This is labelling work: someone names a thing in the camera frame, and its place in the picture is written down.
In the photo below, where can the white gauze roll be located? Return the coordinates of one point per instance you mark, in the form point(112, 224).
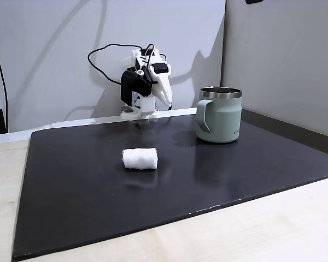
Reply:
point(140, 159)

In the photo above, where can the grey table clamp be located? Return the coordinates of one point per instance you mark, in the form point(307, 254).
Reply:
point(127, 109)

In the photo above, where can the pale green steel-rim mug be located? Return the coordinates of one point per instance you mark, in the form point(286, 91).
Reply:
point(221, 120)

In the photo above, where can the black table mat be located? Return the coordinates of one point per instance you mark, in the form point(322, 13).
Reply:
point(104, 196)

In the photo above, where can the black camera box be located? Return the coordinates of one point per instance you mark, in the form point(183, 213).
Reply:
point(131, 84)

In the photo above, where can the black wall-mounted object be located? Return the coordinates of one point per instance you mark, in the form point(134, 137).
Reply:
point(253, 1)

